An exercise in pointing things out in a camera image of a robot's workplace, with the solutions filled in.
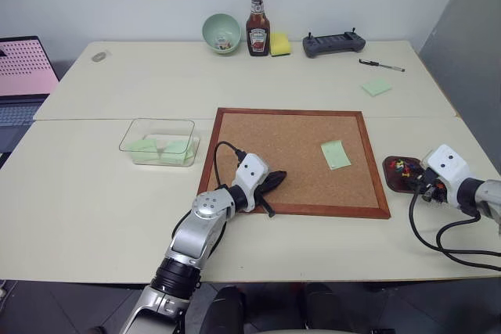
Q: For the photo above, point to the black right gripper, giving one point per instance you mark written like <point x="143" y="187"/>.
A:
<point x="432" y="187"/>

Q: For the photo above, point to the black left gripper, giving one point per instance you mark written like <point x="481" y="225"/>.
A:
<point x="263" y="188"/>

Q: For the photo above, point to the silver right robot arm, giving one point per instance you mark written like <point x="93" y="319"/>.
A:
<point x="483" y="197"/>

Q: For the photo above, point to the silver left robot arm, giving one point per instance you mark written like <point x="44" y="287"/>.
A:
<point x="197" y="228"/>

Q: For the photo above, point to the dark brown small tray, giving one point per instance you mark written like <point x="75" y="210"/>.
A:
<point x="393" y="181"/>

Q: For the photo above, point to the single green sticky note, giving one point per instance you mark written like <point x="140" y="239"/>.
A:
<point x="335" y="155"/>

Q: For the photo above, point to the green sticky note pad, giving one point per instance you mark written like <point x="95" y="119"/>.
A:
<point x="376" y="87"/>

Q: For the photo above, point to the clear plastic box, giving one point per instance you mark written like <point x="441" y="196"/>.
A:
<point x="156" y="126"/>

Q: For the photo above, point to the green note with writing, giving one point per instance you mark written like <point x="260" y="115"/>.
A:
<point x="141" y="145"/>

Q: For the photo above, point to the yellow pushpin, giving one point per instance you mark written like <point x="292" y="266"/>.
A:
<point x="406" y="173"/>

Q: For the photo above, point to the wood-framed cork board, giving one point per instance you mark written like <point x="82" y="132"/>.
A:
<point x="282" y="162"/>

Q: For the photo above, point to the stacked green notes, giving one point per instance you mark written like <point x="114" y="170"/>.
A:
<point x="176" y="151"/>

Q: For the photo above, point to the dark rounded shape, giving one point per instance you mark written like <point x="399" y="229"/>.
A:
<point x="225" y="310"/>

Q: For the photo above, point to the black ballpoint pen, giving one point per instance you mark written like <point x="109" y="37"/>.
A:
<point x="381" y="65"/>

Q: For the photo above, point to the yellow sponge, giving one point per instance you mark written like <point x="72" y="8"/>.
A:
<point x="280" y="45"/>

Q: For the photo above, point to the small colourful items in bowl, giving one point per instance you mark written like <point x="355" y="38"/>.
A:
<point x="223" y="43"/>

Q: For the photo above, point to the grey handheld remote controller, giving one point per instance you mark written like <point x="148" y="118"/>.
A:
<point x="332" y="44"/>

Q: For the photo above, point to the ketchup bottle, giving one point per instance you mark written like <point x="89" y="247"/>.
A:
<point x="258" y="33"/>

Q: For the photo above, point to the pale green bowl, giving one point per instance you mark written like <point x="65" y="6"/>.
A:
<point x="219" y="29"/>

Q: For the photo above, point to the small grey round disc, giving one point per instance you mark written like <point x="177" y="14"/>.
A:
<point x="99" y="56"/>

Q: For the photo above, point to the open laptop pink screen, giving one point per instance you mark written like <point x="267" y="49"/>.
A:
<point x="19" y="76"/>

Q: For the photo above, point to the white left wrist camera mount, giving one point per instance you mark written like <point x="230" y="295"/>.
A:
<point x="251" y="171"/>

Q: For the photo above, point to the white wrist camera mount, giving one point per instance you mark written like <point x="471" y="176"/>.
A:
<point x="450" y="167"/>
<point x="251" y="171"/>

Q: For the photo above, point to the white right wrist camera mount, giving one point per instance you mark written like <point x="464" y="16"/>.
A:
<point x="450" y="167"/>

